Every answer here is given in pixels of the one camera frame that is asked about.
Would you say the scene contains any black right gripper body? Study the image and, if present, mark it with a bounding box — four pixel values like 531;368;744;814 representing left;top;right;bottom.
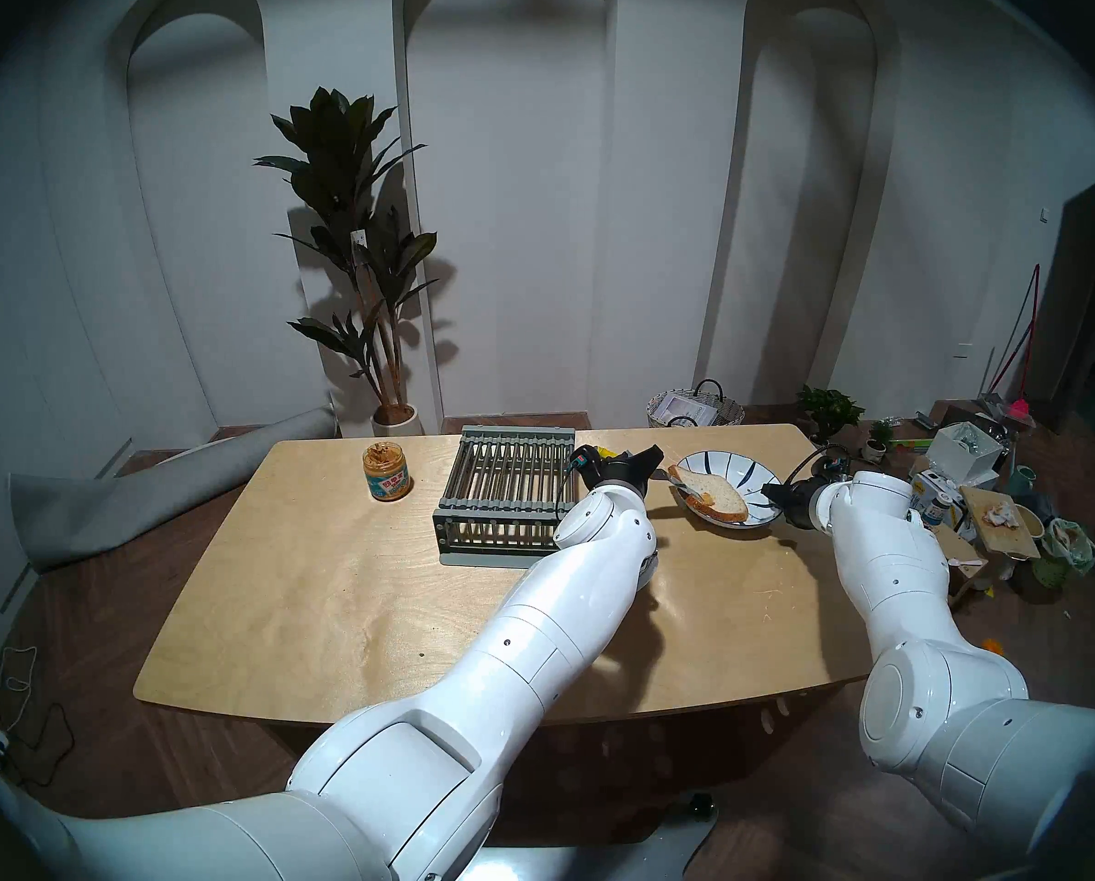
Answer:
775;481;829;531

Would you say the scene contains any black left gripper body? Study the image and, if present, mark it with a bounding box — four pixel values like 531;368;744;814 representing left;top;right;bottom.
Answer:
569;443;648;504

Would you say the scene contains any blue striped white bowl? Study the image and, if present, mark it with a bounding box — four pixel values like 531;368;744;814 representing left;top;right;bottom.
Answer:
676;451;784;532

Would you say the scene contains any white bread slice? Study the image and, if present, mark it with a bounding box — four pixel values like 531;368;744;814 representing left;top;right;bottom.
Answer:
667;464;751;525

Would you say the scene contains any open peanut butter jar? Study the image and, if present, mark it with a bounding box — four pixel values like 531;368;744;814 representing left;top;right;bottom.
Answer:
362;441;413;503

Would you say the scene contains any small bushy potted plant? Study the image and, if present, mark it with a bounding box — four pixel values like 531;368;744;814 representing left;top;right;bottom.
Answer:
795;385;865;455

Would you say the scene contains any grey slatted dish rack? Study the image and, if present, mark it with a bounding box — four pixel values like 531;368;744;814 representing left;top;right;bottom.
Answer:
433;427;587;569

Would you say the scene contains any white printed carton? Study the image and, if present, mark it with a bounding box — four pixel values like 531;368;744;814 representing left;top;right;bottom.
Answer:
910;471;966;530

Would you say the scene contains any white square box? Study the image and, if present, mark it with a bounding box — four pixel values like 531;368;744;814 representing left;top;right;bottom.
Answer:
926;422;1007;487

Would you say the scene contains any wooden cutting board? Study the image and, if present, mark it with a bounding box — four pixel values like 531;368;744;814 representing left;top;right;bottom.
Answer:
959;486;1042;561

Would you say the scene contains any dark wooden door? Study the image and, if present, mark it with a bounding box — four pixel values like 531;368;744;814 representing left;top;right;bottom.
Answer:
1029;159;1095;430

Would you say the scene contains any tall potted leafy plant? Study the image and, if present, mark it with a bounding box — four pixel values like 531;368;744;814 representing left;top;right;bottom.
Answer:
254;87;443;437

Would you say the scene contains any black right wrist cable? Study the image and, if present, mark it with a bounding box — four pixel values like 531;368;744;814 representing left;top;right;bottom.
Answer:
786;443;851;487

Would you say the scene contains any wicker basket with handle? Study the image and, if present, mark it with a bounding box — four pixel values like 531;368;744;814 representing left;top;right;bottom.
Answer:
646;379;746;429

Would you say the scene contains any red handled broom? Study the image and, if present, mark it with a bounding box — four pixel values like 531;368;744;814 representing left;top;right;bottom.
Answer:
983;264;1042;430

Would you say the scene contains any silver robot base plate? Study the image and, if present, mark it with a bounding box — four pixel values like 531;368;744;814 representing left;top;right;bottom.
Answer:
474;792;723;881

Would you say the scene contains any thin floor cable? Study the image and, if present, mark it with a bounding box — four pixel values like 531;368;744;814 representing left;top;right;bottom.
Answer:
0;604;76;788

